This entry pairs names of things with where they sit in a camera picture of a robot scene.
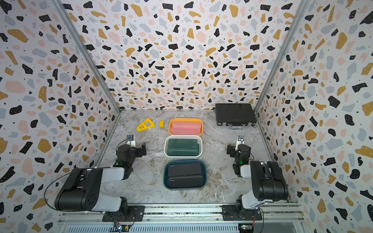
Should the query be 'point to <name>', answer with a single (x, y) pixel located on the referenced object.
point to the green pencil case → (183, 147)
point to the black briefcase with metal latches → (235, 115)
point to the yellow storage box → (186, 120)
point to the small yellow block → (161, 124)
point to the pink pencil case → (186, 128)
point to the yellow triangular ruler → (146, 124)
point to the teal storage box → (203, 167)
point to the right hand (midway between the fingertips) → (239, 144)
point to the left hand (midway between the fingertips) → (138, 143)
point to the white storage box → (199, 140)
